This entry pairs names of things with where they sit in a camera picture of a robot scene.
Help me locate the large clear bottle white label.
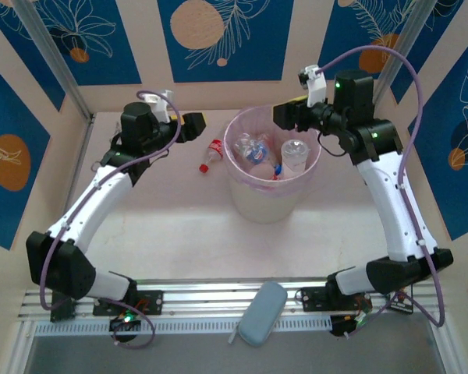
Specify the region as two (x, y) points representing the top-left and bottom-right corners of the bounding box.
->
(279, 139), (311, 181)

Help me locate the white bin with plastic liner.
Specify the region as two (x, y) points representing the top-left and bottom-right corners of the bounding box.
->
(222, 104), (323, 192)

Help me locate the Coke bottle red cap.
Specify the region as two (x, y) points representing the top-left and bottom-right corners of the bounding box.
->
(198, 138), (224, 174)

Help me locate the blue grey zipper case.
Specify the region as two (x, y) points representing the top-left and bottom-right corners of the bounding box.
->
(228, 280), (289, 348)

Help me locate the left controller board green light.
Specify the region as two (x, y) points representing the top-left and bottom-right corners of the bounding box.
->
(108, 310), (142, 333)

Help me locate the black yellow printed card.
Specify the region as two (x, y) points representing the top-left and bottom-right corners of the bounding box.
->
(388, 290), (414, 314)

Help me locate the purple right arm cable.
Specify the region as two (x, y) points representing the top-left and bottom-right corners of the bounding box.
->
(317, 44), (446, 332)

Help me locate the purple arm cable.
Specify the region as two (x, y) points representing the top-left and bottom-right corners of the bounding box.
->
(317, 44), (446, 332)
(38, 90), (182, 348)

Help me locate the aluminium frame post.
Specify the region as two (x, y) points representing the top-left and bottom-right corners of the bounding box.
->
(12, 0), (95, 122)
(363, 0), (456, 116)

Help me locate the black right gripper cable loop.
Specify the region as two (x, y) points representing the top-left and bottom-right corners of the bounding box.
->
(317, 130), (346, 159)

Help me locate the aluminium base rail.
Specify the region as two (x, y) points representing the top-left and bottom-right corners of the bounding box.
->
(19, 277), (445, 325)

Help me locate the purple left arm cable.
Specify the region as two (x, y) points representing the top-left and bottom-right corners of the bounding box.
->
(38, 90), (182, 348)

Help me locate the white slotted cable duct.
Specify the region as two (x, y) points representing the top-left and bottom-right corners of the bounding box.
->
(34, 317), (333, 337)

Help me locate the black metal bracket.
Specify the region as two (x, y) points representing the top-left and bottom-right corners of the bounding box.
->
(49, 290), (77, 323)

